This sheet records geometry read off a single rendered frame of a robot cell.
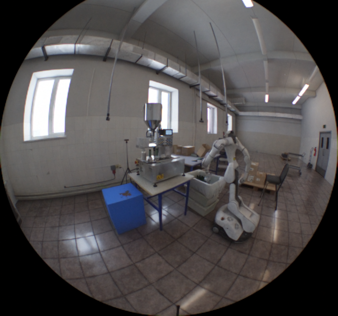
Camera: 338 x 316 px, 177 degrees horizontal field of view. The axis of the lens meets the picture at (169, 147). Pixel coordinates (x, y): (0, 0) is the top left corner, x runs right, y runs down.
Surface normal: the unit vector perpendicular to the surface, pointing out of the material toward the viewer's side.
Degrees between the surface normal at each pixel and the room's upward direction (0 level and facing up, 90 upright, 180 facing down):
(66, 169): 90
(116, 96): 90
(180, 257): 0
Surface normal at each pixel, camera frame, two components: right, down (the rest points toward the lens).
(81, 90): 0.66, 0.11
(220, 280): 0.01, -0.99
